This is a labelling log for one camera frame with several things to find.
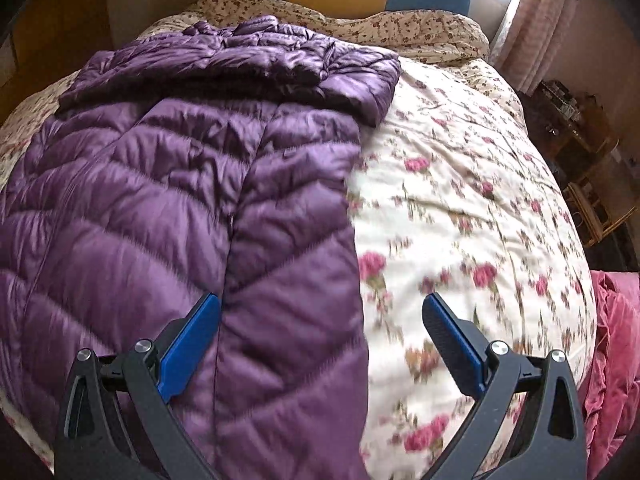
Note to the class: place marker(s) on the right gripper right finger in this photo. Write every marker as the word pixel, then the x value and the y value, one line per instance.
pixel 548 440

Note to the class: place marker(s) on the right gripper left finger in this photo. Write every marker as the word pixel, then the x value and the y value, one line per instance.
pixel 92 441

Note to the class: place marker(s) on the purple quilted down jacket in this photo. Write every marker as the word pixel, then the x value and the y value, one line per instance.
pixel 207 161

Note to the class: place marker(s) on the pink red velvet blanket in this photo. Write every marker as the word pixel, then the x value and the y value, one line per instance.
pixel 610 392

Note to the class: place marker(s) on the wicker wooden chair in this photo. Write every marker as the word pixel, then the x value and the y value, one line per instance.
pixel 602 200

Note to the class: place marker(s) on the floral cream bed quilt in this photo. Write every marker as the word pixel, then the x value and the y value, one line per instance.
pixel 449 196

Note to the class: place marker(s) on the cluttered wooden side table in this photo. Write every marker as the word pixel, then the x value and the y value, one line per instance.
pixel 572 131

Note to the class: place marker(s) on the floral pillow at headboard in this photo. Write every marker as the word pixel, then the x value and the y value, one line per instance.
pixel 431 36

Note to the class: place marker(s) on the dark wooden wardrobe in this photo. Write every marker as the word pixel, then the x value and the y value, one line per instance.
pixel 47 40

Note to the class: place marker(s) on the pink floral right curtain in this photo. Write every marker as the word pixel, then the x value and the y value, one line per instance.
pixel 528 39

